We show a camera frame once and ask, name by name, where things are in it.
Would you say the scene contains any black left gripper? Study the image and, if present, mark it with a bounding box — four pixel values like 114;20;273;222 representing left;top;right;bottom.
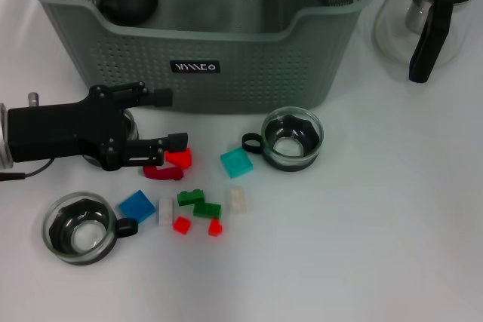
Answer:
7;81;189;171

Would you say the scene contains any glass teacup black holder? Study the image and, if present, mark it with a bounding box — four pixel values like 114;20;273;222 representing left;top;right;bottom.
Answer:
41;191;138;265
242;106;325;172
81;109;140;168

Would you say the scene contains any grey perforated storage bin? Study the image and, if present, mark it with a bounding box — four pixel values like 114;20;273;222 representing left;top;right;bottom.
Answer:
21;0;378;114

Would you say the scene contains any large orange-red building brick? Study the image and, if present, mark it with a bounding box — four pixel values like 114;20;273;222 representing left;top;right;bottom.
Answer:
165;148;193;168

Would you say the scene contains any dark red curved brick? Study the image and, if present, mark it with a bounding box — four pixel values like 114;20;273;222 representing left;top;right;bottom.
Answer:
143;163;185;181

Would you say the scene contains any teal square plate brick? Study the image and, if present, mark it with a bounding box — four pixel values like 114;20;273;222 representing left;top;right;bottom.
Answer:
220;148;253;179

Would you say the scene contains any green building brick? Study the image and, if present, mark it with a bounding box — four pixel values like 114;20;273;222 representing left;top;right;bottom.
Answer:
177;189;205;207
192;201;223;219

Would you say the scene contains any blue square plate brick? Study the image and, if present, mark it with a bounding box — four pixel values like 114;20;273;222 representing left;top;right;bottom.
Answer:
118;189;156;223

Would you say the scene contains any small red building brick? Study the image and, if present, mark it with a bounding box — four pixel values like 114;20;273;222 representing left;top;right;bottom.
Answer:
207;218;224;238
172;216;192;233

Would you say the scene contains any translucent white building brick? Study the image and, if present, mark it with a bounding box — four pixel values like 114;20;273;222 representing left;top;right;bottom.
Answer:
225;186;251;214

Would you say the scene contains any glass pitcher black handle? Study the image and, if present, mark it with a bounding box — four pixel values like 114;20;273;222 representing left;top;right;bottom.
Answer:
371;0;481;84

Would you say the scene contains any thin left wrist cable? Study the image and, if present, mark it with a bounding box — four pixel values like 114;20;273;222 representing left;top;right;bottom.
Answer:
0;158;54;182

